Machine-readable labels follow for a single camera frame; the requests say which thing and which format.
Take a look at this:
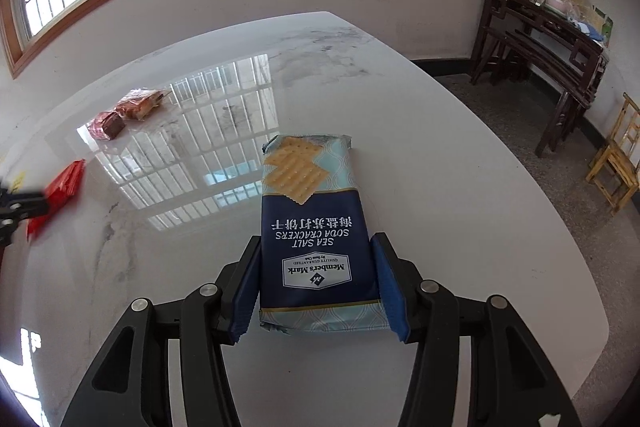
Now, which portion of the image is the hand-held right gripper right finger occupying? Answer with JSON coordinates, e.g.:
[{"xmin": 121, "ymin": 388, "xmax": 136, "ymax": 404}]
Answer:
[{"xmin": 370, "ymin": 232, "xmax": 583, "ymax": 427}]

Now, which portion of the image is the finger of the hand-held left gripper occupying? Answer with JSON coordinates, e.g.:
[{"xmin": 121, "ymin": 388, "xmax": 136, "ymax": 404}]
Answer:
[
  {"xmin": 0, "ymin": 187, "xmax": 51, "ymax": 214},
  {"xmin": 0, "ymin": 216, "xmax": 30, "ymax": 258}
]

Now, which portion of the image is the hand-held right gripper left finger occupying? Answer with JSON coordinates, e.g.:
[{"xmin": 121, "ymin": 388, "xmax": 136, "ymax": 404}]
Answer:
[{"xmin": 60, "ymin": 234, "xmax": 263, "ymax": 427}]

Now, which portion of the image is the red snack packet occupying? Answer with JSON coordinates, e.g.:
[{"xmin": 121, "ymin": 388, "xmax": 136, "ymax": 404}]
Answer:
[{"xmin": 26, "ymin": 159, "xmax": 87, "ymax": 242}]

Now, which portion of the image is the blue cracker packet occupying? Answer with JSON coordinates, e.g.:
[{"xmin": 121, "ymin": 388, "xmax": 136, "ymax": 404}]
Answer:
[{"xmin": 257, "ymin": 134, "xmax": 391, "ymax": 335}]

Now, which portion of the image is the red-brown snack packet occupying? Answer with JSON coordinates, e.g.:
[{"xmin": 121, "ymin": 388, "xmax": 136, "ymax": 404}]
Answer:
[{"xmin": 86, "ymin": 109, "xmax": 128, "ymax": 142}]

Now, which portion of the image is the clear orange snack packet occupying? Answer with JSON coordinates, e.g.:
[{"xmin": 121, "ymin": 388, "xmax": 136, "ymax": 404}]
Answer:
[{"xmin": 114, "ymin": 88, "xmax": 173, "ymax": 122}]

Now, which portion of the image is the bamboo chair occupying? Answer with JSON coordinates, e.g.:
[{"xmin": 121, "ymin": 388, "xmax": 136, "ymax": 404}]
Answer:
[{"xmin": 585, "ymin": 92, "xmax": 640, "ymax": 215}]

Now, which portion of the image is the dark wooden bench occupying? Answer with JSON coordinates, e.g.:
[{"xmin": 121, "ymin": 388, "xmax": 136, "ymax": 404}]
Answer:
[{"xmin": 492, "ymin": 29, "xmax": 601, "ymax": 108}]

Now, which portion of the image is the dark wooden console table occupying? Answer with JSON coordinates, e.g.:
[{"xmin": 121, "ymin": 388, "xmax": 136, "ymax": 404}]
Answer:
[{"xmin": 470, "ymin": 0, "xmax": 611, "ymax": 158}]

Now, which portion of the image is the blue cloth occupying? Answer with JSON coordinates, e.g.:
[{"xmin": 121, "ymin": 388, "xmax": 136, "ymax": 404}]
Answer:
[{"xmin": 575, "ymin": 21, "xmax": 606, "ymax": 42}]

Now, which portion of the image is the green box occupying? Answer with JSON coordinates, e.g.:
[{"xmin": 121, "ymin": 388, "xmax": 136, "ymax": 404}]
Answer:
[{"xmin": 592, "ymin": 4, "xmax": 614, "ymax": 48}]

